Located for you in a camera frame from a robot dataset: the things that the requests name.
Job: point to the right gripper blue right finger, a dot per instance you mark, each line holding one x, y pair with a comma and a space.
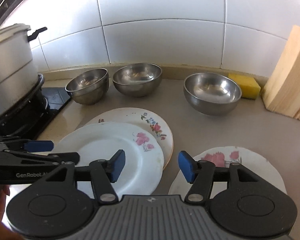
199, 174

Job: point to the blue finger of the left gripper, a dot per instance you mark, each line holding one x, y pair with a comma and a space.
39, 146

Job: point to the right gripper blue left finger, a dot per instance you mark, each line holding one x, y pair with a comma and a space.
103, 174

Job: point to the white plate pink carnations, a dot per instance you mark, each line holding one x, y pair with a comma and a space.
144, 157

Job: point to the black gas stove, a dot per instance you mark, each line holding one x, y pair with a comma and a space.
31, 115

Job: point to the cream plate colourful flowers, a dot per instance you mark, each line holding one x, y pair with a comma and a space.
147, 120

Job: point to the large aluminium pot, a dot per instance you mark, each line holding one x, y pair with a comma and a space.
18, 75

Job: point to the left steel bowl stack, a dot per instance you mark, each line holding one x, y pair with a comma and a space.
89, 87

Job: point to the yellow sponge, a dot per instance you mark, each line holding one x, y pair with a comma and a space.
249, 86

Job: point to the wooden knife block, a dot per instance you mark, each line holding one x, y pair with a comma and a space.
281, 93

